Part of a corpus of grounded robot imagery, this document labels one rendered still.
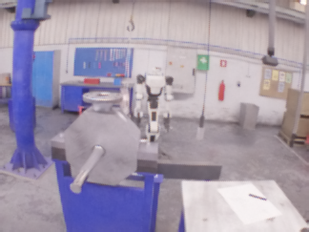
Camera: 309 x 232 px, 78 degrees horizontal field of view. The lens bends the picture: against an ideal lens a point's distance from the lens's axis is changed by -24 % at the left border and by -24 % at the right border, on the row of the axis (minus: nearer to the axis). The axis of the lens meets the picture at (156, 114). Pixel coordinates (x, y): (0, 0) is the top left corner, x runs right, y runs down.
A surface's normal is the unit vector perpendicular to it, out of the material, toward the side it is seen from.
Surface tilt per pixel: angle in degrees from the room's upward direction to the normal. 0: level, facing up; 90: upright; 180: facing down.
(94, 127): 90
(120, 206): 90
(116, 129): 90
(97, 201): 90
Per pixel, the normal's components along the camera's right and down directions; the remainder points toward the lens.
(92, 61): -0.06, 0.24
